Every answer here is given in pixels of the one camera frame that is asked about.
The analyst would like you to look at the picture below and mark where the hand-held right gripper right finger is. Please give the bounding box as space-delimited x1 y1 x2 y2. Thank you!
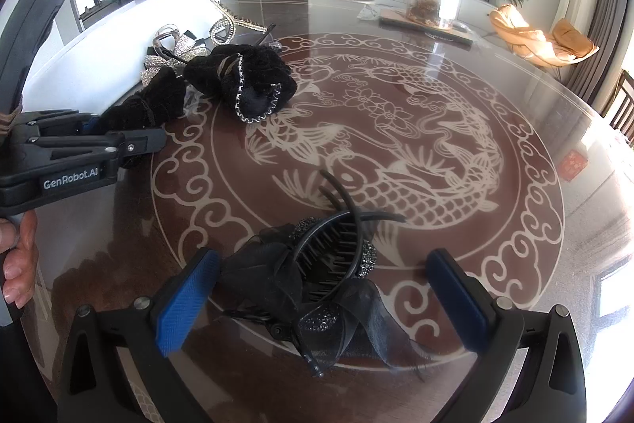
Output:
425 249 588 423

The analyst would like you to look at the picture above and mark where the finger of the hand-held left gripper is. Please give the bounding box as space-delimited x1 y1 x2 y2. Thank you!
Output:
15 108 101 139
10 129 167 179

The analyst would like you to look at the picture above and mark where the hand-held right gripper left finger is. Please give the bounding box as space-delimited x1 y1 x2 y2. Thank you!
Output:
57 249 220 423

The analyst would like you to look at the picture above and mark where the black velvet scrunchie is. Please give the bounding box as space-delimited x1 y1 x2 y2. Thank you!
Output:
96 69 191 168

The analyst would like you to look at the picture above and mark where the black bow hair clip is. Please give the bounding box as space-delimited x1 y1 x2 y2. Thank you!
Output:
218 169 429 379

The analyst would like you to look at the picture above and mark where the rhinestone bow hair clip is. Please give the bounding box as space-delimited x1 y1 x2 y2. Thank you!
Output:
140 31 213 89

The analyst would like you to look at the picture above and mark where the black chain-trimmed scrunchie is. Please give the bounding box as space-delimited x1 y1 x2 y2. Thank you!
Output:
184 42 299 125

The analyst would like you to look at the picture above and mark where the pearl hair claw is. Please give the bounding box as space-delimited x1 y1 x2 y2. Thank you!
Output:
202 0 276 45

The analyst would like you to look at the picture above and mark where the person's left forearm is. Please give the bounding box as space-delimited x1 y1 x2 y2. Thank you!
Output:
0 301 31 423

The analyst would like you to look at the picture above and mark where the brown patterned glass desktop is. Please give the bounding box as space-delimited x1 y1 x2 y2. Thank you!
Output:
20 0 634 423

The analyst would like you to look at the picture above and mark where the person's left hand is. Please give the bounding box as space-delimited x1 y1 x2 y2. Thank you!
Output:
0 210 39 310

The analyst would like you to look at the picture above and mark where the brown striped band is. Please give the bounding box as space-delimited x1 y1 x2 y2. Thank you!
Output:
0 110 23 137

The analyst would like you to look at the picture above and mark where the white board barrier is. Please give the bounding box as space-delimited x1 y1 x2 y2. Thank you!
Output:
22 0 221 117

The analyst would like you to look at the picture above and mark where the clear acrylic hair clip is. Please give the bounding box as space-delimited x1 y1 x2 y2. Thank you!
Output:
153 24 183 53

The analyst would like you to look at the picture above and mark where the wooden dining chair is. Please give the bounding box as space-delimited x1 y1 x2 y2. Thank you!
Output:
608 69 634 146

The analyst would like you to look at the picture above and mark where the orange lounge chair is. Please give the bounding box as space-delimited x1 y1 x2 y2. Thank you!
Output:
489 4 600 68

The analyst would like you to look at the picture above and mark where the flat dark board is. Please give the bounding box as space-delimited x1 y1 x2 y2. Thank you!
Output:
379 9 474 44

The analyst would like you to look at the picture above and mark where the grey curtain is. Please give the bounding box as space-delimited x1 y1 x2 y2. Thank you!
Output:
569 0 634 107

